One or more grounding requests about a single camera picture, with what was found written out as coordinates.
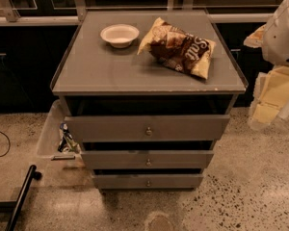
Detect grey drawer cabinet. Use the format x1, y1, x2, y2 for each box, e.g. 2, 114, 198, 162
51, 11, 248, 177

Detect yellow brown chip bag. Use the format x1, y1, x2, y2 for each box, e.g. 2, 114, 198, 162
138, 17, 216, 79

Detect grey top drawer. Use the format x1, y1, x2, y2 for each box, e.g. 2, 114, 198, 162
65, 115, 229, 142

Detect black metal bar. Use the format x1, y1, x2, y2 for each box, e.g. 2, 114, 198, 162
0, 165, 42, 231

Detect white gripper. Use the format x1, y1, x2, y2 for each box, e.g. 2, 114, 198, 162
244, 25, 289, 129

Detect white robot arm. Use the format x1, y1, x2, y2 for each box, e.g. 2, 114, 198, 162
244, 0, 289, 130

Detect black floor cable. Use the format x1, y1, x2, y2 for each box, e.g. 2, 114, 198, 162
0, 126, 12, 158

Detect metal railing frame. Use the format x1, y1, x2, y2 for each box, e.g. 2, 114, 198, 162
0, 0, 282, 26

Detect grey bottom drawer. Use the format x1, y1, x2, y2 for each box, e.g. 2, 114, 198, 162
92, 174, 203, 190

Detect grey drawer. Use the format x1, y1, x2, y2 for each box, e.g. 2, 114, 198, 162
81, 150, 214, 169
65, 115, 229, 142
92, 174, 203, 190

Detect clear plastic side bin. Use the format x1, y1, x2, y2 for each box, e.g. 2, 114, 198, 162
37, 100, 75, 161

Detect white paper bowl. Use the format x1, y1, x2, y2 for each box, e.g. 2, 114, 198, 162
100, 24, 139, 48

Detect snack packets in bin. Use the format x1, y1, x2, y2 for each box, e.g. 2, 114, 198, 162
58, 122, 80, 154

